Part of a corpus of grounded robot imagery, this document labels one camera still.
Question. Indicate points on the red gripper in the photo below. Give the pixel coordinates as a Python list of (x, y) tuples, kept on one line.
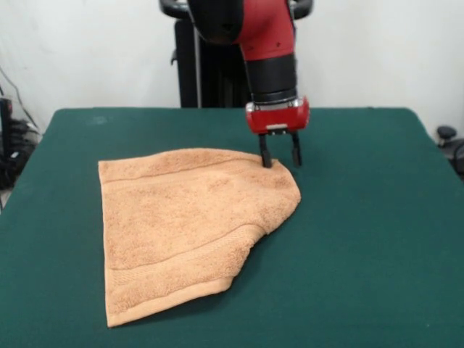
[(279, 119)]

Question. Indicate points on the peach terry towel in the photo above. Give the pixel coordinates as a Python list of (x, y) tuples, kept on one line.
[(181, 224)]

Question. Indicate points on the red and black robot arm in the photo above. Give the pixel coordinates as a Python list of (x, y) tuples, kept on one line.
[(253, 43)]

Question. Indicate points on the dark green table cloth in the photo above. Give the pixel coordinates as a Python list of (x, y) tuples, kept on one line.
[(362, 253)]

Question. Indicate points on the black office chair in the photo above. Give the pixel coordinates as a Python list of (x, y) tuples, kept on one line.
[(446, 132)]

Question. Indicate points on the black bag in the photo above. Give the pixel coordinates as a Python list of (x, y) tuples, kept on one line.
[(11, 170)]

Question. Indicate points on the black box with red mark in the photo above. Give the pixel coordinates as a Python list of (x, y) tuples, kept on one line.
[(5, 123)]

